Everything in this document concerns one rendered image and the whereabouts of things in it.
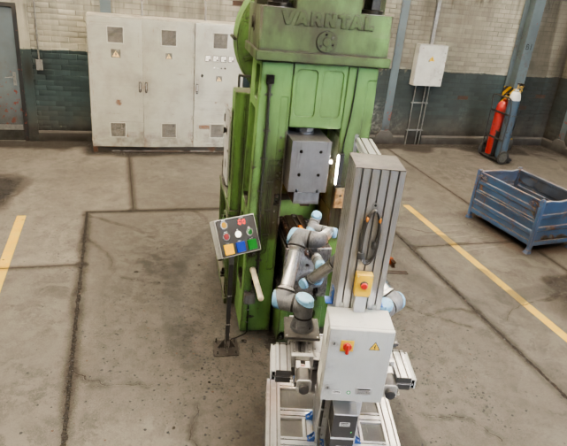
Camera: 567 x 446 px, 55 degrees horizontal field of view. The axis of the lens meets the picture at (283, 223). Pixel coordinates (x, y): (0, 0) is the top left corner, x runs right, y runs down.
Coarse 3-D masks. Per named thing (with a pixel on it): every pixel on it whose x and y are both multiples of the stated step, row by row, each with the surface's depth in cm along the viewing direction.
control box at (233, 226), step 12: (240, 216) 401; (252, 216) 407; (216, 228) 389; (228, 228) 395; (240, 228) 400; (252, 228) 406; (216, 240) 391; (228, 240) 393; (240, 240) 399; (216, 252) 395; (240, 252) 397
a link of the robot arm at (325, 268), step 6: (330, 258) 356; (324, 264) 362; (330, 264) 355; (318, 270) 365; (324, 270) 362; (330, 270) 359; (306, 276) 377; (312, 276) 370; (318, 276) 367; (324, 276) 367; (300, 282) 377; (306, 282) 375; (312, 282) 374
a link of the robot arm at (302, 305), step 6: (300, 294) 337; (306, 294) 339; (294, 300) 335; (300, 300) 332; (306, 300) 333; (312, 300) 335; (294, 306) 334; (300, 306) 333; (306, 306) 332; (312, 306) 335; (294, 312) 338; (300, 312) 334; (306, 312) 334; (300, 318) 336; (306, 318) 336
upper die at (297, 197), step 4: (288, 192) 427; (292, 192) 415; (296, 192) 410; (300, 192) 411; (304, 192) 412; (308, 192) 412; (312, 192) 413; (316, 192) 414; (292, 196) 415; (296, 196) 412; (300, 196) 413; (304, 196) 413; (308, 196) 414; (312, 196) 415; (316, 196) 415; (292, 200) 415; (296, 200) 413; (300, 200) 414; (304, 200) 415; (308, 200) 415; (312, 200) 416; (316, 200) 416
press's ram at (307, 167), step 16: (288, 128) 423; (288, 144) 405; (304, 144) 396; (320, 144) 398; (288, 160) 404; (304, 160) 401; (320, 160) 403; (288, 176) 404; (304, 176) 406; (320, 176) 409; (320, 192) 414
